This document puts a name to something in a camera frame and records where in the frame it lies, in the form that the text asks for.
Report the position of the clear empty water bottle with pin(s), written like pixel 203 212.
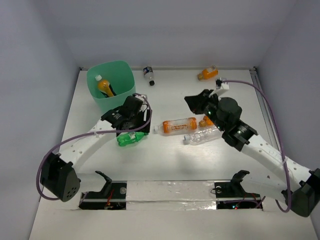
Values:
pixel 203 135

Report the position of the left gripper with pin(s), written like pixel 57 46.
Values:
pixel 141 122

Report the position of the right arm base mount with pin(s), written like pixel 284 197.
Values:
pixel 230 195

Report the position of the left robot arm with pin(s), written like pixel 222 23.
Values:
pixel 57 175

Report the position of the orange juice bottle blue label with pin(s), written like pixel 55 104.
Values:
pixel 104 87

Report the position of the amber ribbed orange bottle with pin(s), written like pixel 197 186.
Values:
pixel 208 73

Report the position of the green Sprite bottle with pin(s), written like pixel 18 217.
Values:
pixel 130 138

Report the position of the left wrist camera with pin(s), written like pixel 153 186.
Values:
pixel 144 108

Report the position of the green plastic bin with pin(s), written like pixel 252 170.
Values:
pixel 120 76

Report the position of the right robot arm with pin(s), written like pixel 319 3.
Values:
pixel 300 190

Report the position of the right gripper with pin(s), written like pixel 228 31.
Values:
pixel 197 101

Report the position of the small orange juice bottle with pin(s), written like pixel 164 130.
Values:
pixel 205 122

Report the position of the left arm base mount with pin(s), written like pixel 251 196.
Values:
pixel 112 196

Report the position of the clear Pepsi bottle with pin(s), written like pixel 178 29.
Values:
pixel 148 74

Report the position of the aluminium rail right edge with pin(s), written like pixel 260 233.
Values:
pixel 268 120

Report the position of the clear bottle orange label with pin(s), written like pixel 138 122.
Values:
pixel 176 127

